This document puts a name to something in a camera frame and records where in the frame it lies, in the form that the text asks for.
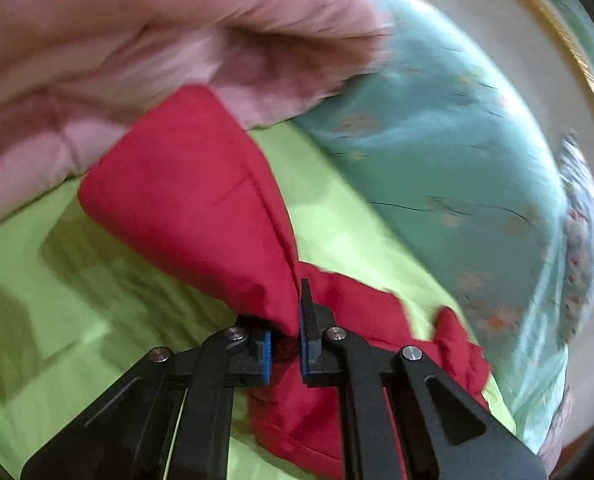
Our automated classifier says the red puffer jacket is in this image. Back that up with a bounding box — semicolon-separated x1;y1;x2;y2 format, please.
77;84;493;480

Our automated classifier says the light green bed sheet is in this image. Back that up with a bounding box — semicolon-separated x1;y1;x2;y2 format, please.
0;119;518;480

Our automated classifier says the white patterned pillow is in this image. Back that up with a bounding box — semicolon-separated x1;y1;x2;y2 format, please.
538;131;594;474

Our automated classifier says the teal floral quilt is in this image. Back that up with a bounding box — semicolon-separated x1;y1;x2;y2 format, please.
297;0;568;451

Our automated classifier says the pink folded blanket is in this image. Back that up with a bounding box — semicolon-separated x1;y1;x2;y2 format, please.
0;0;390;221

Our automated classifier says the gold picture frame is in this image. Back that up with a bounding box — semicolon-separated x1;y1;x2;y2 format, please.
471;0;594;162

